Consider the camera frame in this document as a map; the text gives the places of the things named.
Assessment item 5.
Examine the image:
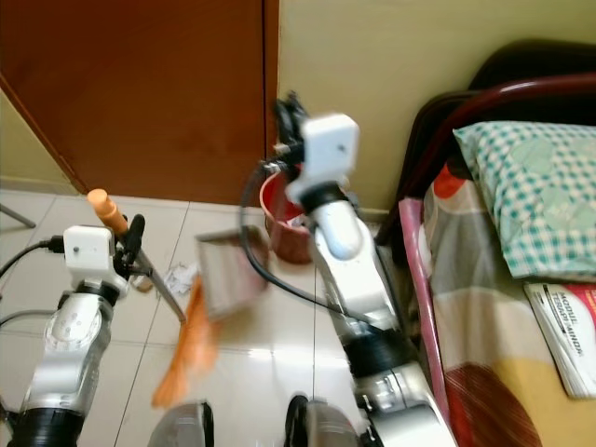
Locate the grey dustpan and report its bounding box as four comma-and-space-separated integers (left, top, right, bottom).
196, 226, 278, 322

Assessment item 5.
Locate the crumpled white paper scrap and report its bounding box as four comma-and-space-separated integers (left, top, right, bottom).
162, 264, 199, 292

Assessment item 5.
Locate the red plastic bucket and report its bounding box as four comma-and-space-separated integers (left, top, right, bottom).
258, 171, 323, 265

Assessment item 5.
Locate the grey metal furniture leg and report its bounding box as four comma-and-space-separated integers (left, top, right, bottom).
0, 205, 38, 230

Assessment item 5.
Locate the brown wooden door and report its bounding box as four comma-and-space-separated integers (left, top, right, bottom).
0, 0, 265, 206

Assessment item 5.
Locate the grey left robot leg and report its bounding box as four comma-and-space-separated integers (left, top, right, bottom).
146, 400, 211, 447

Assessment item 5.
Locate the grey robot leg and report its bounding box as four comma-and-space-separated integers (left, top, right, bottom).
283, 395, 375, 447
146, 400, 211, 447

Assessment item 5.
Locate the dark red metal headboard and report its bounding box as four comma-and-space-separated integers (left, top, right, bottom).
414, 73, 596, 201

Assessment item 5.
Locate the colour block bedsheet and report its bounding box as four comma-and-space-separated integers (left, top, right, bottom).
421, 166, 596, 447

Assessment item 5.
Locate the green checkered pillow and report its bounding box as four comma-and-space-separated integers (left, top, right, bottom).
454, 120, 596, 281

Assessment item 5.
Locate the grey right robot leg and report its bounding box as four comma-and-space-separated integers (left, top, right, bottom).
283, 395, 375, 447

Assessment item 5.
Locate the white red printed book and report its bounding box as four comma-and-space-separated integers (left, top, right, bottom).
524, 281, 596, 400

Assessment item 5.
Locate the brown wooden door frame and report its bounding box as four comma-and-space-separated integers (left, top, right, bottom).
262, 0, 281, 187

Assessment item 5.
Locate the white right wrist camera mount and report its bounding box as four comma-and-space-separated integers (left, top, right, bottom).
284, 113, 361, 205

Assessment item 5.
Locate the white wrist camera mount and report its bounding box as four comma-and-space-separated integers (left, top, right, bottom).
284, 113, 361, 205
62, 224, 121, 286

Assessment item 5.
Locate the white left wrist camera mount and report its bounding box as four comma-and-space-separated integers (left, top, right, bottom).
62, 224, 121, 286

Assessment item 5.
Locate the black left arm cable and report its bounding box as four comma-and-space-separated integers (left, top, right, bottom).
0, 237, 67, 280

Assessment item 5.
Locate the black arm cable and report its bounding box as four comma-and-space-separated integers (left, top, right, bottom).
239, 160, 383, 329
0, 237, 67, 280

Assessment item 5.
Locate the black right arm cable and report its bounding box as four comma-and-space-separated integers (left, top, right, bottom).
239, 160, 383, 329

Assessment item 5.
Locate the grey left arm cable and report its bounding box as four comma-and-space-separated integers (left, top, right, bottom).
0, 310, 57, 327

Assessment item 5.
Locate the pink bed side rail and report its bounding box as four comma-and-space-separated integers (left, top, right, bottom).
398, 197, 450, 425

